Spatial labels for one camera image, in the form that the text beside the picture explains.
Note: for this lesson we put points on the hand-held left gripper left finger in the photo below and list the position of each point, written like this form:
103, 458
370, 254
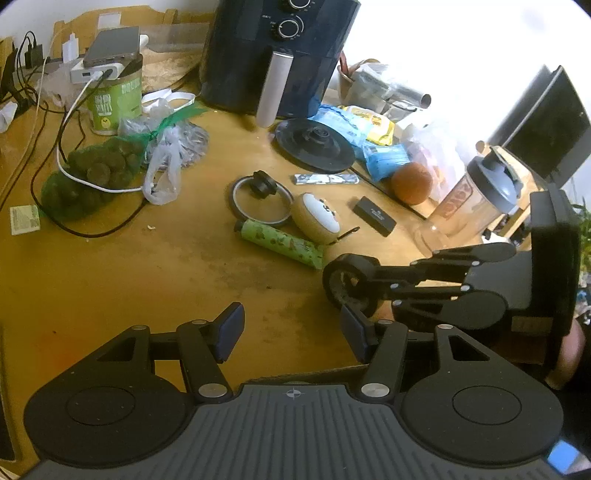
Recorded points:
231, 330

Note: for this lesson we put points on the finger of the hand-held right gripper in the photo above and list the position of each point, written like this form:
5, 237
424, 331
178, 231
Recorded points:
443, 307
443, 265

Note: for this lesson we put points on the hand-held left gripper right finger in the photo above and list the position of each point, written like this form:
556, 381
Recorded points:
355, 330

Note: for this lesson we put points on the black tape roll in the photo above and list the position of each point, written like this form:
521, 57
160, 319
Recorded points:
330, 281

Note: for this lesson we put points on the small black box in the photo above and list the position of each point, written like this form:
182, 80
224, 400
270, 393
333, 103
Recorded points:
374, 216

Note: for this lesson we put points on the green printed bag roll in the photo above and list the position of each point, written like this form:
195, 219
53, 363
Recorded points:
277, 240

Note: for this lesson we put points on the round tan panda case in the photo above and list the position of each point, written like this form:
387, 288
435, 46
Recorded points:
318, 214

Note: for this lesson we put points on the person's right forearm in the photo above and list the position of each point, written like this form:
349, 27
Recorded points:
572, 350

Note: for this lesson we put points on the green plant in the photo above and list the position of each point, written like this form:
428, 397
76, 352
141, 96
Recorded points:
585, 230

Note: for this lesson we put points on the clear shaker bottle grey lid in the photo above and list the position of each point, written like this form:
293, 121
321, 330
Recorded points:
466, 203

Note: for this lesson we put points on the orange fruit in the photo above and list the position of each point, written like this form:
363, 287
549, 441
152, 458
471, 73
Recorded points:
411, 184

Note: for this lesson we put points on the white plastic bag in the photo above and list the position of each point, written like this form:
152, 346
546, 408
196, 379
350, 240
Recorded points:
438, 152

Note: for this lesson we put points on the small blue wipes packet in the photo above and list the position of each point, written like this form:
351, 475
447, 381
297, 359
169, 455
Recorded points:
383, 159

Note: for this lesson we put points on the black monitor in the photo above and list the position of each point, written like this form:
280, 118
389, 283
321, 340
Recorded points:
549, 120

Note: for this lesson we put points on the silver stick sachet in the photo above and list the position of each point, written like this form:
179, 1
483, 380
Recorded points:
323, 179

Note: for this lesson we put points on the black power plug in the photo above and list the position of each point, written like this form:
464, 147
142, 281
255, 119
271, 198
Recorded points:
262, 184

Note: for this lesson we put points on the yellow wipes packet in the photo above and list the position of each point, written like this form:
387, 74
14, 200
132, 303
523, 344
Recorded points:
378, 127

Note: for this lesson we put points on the clear plastic bag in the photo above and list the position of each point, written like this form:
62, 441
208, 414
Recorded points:
159, 180

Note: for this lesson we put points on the silver metal tube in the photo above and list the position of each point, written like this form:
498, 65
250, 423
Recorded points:
411, 96

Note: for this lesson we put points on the large blue wipes packet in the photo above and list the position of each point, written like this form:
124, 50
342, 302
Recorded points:
332, 122

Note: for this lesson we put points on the black kettle base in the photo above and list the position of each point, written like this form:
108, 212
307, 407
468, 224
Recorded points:
300, 147

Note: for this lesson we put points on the silver foil packet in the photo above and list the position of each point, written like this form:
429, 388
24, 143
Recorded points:
376, 78

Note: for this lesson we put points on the green net bag of fruit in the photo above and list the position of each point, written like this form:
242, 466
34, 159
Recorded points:
92, 166

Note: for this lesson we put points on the red packet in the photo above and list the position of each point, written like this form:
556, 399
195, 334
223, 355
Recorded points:
346, 67

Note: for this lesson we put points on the small green paper box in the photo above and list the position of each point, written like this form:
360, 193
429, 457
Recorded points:
25, 220

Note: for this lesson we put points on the green tin can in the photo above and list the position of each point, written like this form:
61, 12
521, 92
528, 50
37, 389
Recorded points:
115, 104

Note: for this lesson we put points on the mottled brown board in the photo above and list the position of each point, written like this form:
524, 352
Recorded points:
171, 69

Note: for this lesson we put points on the dark blue air fryer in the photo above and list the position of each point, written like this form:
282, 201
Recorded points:
231, 55

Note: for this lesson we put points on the white power bank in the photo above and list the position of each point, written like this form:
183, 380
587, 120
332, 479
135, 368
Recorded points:
87, 74

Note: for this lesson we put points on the white crumpled tissue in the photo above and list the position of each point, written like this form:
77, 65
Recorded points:
7, 115

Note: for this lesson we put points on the grey power bank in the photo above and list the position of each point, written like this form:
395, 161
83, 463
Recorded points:
111, 44

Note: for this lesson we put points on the white charger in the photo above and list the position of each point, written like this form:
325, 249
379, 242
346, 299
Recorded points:
71, 48

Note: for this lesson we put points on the black charger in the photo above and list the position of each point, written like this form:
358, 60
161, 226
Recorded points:
33, 55

